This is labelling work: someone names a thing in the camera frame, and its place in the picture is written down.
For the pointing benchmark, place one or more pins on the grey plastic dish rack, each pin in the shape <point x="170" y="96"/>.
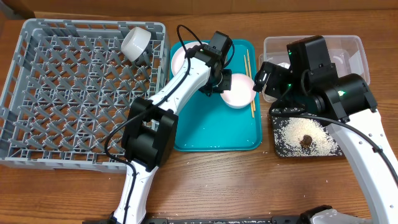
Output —
<point x="69" y="85"/>

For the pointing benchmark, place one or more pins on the grey bowl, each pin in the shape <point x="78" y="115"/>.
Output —
<point x="135" y="43"/>

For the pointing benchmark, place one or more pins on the spilled rice pile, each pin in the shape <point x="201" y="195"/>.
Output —
<point x="304" y="137"/>

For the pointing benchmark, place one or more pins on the large white plate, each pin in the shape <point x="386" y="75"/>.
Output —
<point x="179" y="57"/>

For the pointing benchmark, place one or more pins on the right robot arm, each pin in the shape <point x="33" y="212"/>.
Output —
<point x="348" y="109"/>

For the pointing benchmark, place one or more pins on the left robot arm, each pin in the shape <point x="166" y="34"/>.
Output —
<point x="150" y="130"/>

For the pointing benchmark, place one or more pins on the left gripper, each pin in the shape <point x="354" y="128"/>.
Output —
<point x="227" y="84"/>

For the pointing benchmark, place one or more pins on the clear plastic bin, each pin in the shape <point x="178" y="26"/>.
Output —
<point x="346" y="51"/>

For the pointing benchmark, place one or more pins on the black tray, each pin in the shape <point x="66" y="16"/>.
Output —
<point x="280" y="115"/>

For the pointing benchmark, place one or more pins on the white tissue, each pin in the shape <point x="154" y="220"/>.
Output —
<point x="283" y="66"/>

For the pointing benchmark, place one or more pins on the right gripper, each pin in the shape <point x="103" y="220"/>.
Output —
<point x="267" y="78"/>

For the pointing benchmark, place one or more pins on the brown food scrap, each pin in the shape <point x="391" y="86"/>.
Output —
<point x="306" y="141"/>

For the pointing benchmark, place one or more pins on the pink bowl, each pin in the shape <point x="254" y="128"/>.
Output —
<point x="241" y="93"/>

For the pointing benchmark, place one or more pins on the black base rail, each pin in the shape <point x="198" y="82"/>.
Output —
<point x="286" y="219"/>

